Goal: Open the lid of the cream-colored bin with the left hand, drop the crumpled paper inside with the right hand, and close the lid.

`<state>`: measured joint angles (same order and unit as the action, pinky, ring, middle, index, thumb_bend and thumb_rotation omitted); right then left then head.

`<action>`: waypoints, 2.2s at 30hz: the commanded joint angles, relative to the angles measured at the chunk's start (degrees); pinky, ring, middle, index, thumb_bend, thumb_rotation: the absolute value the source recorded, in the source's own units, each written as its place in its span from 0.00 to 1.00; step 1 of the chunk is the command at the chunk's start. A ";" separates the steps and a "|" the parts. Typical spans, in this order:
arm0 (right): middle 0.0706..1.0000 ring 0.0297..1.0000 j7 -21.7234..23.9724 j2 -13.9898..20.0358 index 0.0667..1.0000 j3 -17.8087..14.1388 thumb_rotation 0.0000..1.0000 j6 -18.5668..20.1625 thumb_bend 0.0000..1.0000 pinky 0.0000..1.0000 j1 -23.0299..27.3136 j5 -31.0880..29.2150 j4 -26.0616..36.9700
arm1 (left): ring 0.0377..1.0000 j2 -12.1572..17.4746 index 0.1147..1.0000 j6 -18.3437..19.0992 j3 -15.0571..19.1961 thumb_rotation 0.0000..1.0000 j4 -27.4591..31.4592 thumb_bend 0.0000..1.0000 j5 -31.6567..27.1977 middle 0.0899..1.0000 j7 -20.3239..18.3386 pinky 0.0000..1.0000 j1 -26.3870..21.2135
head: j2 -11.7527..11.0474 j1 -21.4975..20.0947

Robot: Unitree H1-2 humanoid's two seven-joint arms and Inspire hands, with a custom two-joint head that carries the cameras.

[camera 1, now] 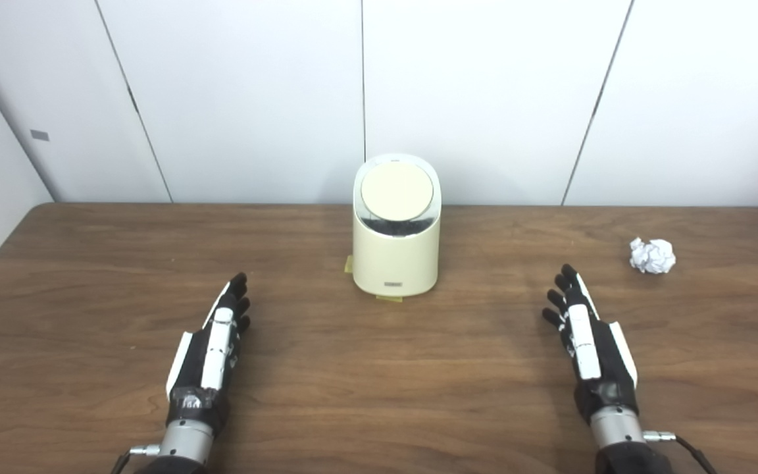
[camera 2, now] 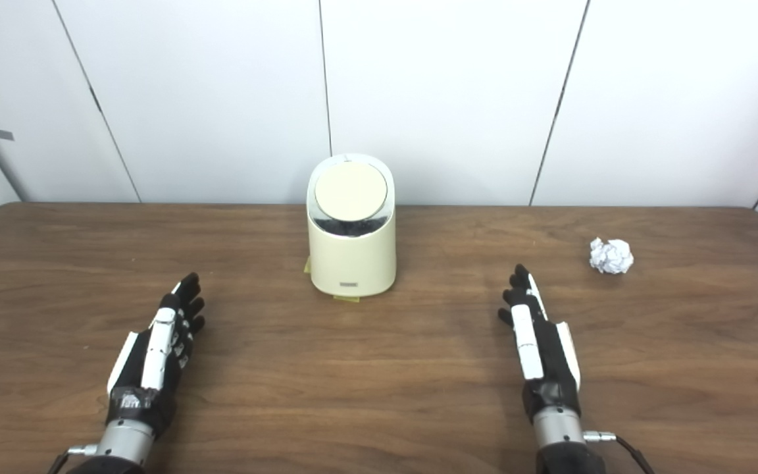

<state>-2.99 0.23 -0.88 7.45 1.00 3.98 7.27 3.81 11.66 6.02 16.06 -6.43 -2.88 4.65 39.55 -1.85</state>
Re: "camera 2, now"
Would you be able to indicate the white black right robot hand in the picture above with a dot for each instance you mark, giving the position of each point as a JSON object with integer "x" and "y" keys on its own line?
{"x": 537, "y": 349}

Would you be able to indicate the white paper ball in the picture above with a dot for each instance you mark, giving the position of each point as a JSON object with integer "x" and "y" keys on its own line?
{"x": 611, "y": 256}

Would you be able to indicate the cream-colored plastic bin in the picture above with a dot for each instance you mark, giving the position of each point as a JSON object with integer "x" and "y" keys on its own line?
{"x": 351, "y": 260}

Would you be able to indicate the cream round bin lid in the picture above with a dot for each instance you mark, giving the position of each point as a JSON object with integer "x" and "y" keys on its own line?
{"x": 351, "y": 191}

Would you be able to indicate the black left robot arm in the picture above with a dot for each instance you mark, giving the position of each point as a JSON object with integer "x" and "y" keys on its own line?
{"x": 122, "y": 451}

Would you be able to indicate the wide yellow tape piece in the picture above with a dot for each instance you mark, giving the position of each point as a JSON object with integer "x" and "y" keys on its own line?
{"x": 346, "y": 299}

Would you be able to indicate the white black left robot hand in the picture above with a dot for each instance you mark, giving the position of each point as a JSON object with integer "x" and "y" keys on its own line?
{"x": 155, "y": 349}

